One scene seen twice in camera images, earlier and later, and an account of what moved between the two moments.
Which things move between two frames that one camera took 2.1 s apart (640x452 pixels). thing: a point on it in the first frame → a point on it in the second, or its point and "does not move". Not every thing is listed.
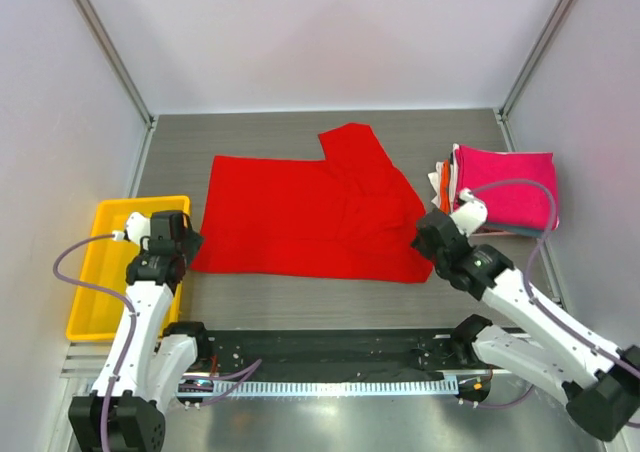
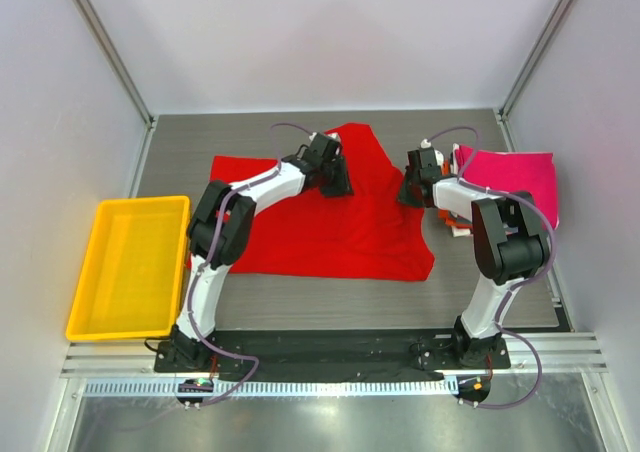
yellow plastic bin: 99,316 does not move
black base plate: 336,355 does not move
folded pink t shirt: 518,190 does not move
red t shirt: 349,217 does not move
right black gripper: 427,239 → 413,183
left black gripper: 192,243 → 342,187
